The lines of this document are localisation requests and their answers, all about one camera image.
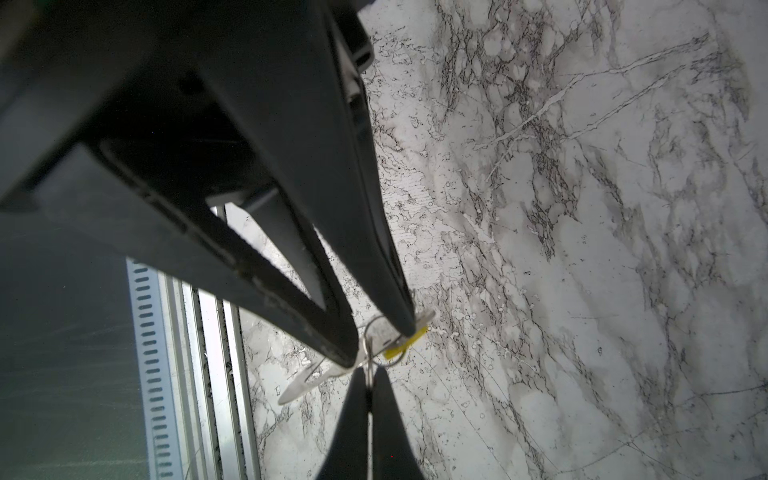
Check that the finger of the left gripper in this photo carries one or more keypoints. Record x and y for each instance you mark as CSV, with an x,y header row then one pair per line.
x,y
129,196
336,180

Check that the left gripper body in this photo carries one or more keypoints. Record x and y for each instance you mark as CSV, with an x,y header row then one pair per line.
x,y
93,68

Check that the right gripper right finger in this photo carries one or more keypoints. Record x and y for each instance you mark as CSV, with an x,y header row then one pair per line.
x,y
392,455

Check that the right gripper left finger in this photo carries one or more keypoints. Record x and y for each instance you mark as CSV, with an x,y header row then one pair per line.
x,y
347,455

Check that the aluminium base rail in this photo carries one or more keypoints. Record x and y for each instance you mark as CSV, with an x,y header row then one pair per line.
x,y
194,380

